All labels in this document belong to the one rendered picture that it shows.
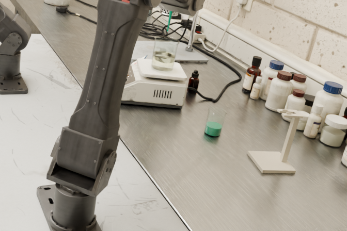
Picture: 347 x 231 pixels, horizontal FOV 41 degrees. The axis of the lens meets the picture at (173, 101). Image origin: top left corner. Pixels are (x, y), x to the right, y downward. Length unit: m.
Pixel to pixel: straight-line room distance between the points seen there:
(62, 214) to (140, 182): 0.21
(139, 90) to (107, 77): 0.51
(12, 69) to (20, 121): 0.22
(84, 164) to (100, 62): 0.15
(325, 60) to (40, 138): 0.86
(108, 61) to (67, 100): 0.52
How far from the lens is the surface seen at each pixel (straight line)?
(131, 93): 1.17
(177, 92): 1.18
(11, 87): 1.19
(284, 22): 1.59
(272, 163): 1.04
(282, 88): 1.32
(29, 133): 1.01
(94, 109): 0.66
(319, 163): 1.13
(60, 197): 0.70
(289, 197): 0.96
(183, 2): 0.85
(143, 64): 1.22
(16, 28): 1.19
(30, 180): 0.86
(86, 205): 0.71
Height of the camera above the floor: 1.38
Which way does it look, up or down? 22 degrees down
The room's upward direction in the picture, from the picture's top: 11 degrees clockwise
